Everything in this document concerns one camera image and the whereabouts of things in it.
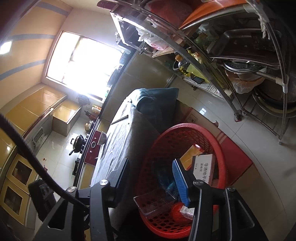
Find red plastic bag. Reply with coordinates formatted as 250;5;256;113
170;202;191;225

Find white purple medicine box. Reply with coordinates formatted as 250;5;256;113
192;154;216;185

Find orange cardboard box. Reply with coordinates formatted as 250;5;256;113
180;144;204;171

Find clear plastic tray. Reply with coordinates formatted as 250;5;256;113
133;188;176;219

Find blue plastic bag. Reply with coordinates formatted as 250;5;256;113
154;162;179;198

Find yellow upper cabinet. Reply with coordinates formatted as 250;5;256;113
0;153;39;227

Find red plastic basket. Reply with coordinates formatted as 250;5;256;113
136;123;227;239

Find range hood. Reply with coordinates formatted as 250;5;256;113
25;113;53;155

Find dark red built-in oven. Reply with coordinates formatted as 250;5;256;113
84;131;101;166

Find black wok with lid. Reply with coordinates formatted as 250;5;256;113
69;135;84;156

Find white ceramic bowl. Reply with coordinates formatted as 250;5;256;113
97;132;107;146

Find grey tablecloth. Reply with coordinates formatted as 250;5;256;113
90;102;159;226

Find long thin wooden stick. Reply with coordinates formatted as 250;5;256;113
111;115;128;125

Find window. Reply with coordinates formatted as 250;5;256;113
46;31;125;102

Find metal storage rack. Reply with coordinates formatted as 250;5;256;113
97;1;295;140

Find pink white plastic bag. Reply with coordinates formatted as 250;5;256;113
136;28;168;51

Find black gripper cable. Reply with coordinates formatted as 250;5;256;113
0;112;91;209

